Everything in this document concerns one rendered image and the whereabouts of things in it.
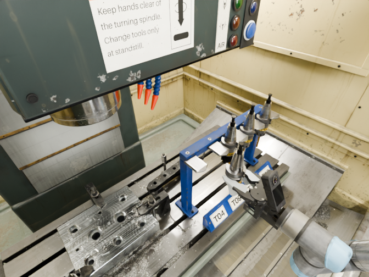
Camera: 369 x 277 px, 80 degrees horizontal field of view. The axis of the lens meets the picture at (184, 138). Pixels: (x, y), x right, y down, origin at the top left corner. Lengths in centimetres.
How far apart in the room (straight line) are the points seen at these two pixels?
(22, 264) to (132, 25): 93
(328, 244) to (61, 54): 66
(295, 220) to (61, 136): 93
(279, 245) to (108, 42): 108
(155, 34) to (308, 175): 120
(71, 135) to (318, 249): 99
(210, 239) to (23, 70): 81
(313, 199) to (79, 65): 124
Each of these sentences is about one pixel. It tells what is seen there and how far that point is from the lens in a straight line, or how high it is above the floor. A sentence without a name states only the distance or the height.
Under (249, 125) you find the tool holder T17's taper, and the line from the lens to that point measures 86.
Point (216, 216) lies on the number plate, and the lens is 93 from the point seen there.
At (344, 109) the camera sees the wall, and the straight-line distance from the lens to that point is 126.
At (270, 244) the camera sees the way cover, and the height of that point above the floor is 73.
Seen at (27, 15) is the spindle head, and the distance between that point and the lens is 28.
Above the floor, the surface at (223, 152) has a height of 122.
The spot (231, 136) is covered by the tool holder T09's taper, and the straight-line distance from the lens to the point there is 78.
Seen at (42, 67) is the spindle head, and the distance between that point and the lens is 29.
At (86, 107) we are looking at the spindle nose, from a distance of 47.
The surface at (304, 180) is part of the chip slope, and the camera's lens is 138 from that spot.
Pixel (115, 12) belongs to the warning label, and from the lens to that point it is 31.
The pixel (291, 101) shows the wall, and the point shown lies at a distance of 134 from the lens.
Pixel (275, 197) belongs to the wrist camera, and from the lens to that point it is 66.
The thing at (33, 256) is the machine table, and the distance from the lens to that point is 107.
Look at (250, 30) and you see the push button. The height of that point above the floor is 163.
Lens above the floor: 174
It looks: 40 degrees down
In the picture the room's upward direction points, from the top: 1 degrees counter-clockwise
